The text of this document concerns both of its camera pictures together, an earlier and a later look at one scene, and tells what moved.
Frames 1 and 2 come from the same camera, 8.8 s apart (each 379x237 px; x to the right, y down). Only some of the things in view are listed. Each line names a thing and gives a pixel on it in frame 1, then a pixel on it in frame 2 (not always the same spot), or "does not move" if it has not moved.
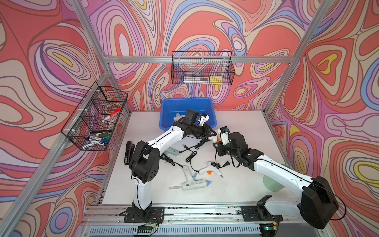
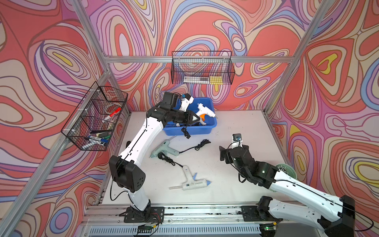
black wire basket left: (92, 126) does not move
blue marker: (103, 140) does not move
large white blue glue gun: (192, 183) does not move
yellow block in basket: (216, 80) does not move
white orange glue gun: (209, 169) → (203, 110)
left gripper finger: (207, 128) → (191, 117)
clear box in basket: (196, 80) does not move
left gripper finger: (207, 134) → (194, 123)
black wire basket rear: (202, 67) does not move
